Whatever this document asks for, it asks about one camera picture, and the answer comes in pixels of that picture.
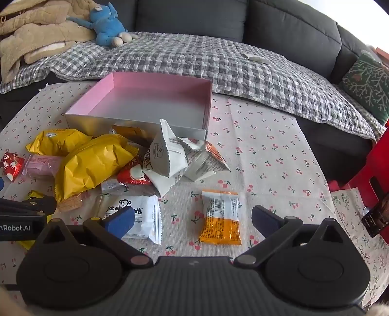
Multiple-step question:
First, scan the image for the small yellow blue snack packet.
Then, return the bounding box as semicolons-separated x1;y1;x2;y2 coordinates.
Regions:
18;190;53;250

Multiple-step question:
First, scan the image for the small silver snack packet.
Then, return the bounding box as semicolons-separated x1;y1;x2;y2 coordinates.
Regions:
100;178;126;195

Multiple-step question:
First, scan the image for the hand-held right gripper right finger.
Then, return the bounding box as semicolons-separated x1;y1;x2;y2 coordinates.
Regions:
233;205;354;269

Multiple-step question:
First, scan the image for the dark phone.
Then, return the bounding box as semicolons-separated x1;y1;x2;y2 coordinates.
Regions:
362;201;389;237

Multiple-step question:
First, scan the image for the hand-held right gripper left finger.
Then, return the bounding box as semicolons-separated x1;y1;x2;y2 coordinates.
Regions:
35;207;152;270

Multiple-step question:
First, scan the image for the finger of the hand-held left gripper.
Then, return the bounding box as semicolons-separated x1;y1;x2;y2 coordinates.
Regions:
0;196;57;216

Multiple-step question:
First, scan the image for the beige fleece blanket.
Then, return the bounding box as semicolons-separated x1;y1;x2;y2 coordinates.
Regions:
0;0;98;84

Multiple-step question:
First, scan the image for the grey checked quilt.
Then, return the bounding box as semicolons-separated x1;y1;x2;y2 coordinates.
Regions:
0;30;377;140

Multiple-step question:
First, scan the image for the red plastic stool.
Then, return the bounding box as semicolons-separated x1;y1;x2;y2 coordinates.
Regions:
327;120;389;213

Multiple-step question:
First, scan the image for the white paper slip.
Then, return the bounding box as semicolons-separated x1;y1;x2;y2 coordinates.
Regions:
245;53;269;64

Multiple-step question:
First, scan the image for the bright yellow snack packet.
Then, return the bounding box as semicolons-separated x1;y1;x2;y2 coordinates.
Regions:
26;129;93;157

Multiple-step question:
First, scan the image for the large golden yellow snack packet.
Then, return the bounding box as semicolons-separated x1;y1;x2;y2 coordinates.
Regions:
55;135;139;204

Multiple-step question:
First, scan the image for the orange brown snack packet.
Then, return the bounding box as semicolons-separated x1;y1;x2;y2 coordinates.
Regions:
111;125;148;146

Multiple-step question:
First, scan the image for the white grey print snack packet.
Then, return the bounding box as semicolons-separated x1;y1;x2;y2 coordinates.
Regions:
143;118;190;178

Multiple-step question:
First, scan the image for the cherry print tablecloth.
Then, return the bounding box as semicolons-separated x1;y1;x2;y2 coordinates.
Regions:
0;80;389;304

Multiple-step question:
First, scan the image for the green branch print cushion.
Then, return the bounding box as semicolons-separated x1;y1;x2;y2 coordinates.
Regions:
339;53;389;125

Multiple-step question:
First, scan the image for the small red white candy packet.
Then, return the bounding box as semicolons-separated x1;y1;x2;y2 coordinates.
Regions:
0;152;25;183

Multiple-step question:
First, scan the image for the white monkey print snack packet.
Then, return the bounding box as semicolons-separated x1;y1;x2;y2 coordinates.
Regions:
97;194;162;245

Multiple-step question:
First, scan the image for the pink snack packet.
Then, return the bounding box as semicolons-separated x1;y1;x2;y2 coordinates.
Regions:
22;154;63;177

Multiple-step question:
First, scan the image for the pink cardboard box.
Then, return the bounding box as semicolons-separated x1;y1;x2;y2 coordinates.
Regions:
64;72;212;142

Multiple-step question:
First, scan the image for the red snack packet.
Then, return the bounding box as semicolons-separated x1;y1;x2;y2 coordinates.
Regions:
117;158;152;186

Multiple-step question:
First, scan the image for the white orange corner snack packet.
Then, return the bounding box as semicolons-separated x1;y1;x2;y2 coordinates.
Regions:
179;138;231;183

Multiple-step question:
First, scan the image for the dark grey sofa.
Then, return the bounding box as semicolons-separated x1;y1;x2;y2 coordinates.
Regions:
0;0;389;158

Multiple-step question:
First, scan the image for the clear wafer biscuit packet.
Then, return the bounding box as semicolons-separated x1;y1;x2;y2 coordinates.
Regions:
57;194;84;212

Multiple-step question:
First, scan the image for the leaf print cloth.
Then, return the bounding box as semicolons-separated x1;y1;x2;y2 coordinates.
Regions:
331;187;389;304

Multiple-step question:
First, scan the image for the blue plush toy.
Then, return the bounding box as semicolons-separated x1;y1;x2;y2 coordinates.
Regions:
65;2;139;47

